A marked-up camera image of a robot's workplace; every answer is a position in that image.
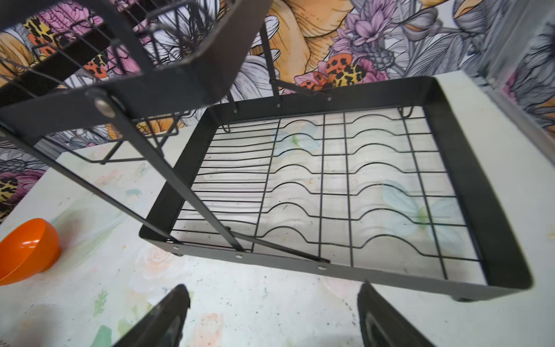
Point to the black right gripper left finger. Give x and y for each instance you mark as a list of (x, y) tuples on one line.
[(164, 324)]

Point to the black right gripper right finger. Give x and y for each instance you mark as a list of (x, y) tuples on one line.
[(382, 325)]

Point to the orange plastic bowl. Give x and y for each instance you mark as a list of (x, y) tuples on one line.
[(30, 249)]

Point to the black metal dish rack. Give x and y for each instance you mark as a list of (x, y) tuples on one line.
[(306, 135)]

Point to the aluminium corner post right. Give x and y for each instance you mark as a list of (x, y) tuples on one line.
[(519, 71)]

